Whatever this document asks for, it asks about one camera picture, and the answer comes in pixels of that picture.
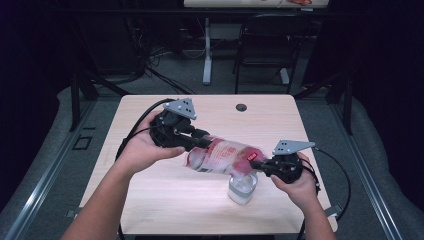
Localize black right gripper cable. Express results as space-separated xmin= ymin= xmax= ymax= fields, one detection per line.
xmin=298 ymin=146 xmax=353 ymax=240

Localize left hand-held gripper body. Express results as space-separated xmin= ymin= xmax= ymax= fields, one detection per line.
xmin=149 ymin=97 xmax=198 ymax=150

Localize aluminium floor rail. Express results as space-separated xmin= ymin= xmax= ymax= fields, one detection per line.
xmin=328 ymin=103 xmax=404 ymax=240
xmin=3 ymin=99 xmax=97 ymax=240

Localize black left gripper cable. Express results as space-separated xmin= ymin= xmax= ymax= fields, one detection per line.
xmin=114 ymin=97 xmax=176 ymax=240

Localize white desk leg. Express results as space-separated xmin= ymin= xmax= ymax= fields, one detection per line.
xmin=202 ymin=17 xmax=213 ymax=86

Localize black chair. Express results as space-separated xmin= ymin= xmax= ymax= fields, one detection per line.
xmin=233 ymin=13 xmax=313 ymax=95

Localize black floor outlet frame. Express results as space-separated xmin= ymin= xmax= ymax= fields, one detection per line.
xmin=72 ymin=134 xmax=94 ymax=151

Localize black metal stand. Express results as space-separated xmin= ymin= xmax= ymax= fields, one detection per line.
xmin=293 ymin=71 xmax=355 ymax=136
xmin=68 ymin=71 xmax=132 ymax=133

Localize person's right hand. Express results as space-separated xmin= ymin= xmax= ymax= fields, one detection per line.
xmin=270 ymin=152 xmax=322 ymax=212

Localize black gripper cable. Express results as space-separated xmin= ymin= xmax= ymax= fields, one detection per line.
xmin=114 ymin=97 xmax=176 ymax=240
xmin=298 ymin=146 xmax=353 ymax=240

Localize person's left hand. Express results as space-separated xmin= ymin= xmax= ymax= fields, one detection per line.
xmin=114 ymin=109 xmax=186 ymax=175

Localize grey tape strip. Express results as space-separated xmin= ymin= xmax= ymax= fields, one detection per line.
xmin=65 ymin=207 xmax=83 ymax=219
xmin=324 ymin=204 xmax=344 ymax=219

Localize white cup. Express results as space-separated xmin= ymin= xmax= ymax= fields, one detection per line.
xmin=227 ymin=171 xmax=260 ymax=206

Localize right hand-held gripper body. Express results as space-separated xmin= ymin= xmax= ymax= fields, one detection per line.
xmin=266 ymin=139 xmax=316 ymax=185

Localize white desk foot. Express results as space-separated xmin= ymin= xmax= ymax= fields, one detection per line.
xmin=279 ymin=67 xmax=291 ymax=85

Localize black floor cables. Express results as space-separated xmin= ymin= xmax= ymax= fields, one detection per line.
xmin=123 ymin=19 xmax=198 ymax=96

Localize red and clear spouted pouch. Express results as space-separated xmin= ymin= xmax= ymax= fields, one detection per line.
xmin=184 ymin=135 xmax=268 ymax=178

